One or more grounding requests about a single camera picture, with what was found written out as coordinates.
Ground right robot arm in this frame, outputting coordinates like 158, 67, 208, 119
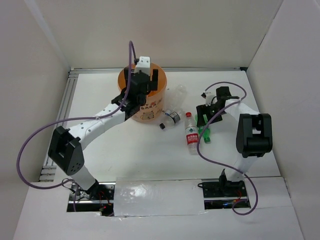
196, 86, 273, 196

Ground clear crushed bottle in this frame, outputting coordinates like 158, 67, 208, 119
168, 84, 187, 112

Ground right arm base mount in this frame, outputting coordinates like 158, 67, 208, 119
197, 169, 251, 210

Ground aluminium frame rail back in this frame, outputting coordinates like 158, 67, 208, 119
69, 67, 248, 75

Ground water bottle red label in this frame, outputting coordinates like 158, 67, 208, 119
184, 112, 199, 155

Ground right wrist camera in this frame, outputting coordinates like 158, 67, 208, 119
201, 91, 217, 106

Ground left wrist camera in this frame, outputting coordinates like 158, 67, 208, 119
134, 56, 151, 76

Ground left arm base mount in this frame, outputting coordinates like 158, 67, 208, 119
64, 182, 116, 217

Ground orange plastic capybara bin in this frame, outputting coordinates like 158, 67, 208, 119
117, 63, 167, 123

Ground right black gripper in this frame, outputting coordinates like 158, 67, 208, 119
196, 102, 225, 127

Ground aluminium frame rail left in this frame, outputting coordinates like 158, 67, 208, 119
38, 70, 79, 182

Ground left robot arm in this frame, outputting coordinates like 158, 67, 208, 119
48, 68, 159, 200

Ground clear bottle black label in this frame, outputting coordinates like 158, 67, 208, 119
159, 109, 186, 130

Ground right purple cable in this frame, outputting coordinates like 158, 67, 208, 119
196, 81, 259, 216

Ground aluminium frame rail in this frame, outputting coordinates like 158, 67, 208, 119
69, 67, 248, 75
38, 70, 79, 182

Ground green soda bottle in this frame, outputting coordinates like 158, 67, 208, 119
197, 115, 211, 144

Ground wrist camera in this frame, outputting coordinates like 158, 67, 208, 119
201, 91, 217, 106
134, 56, 151, 76

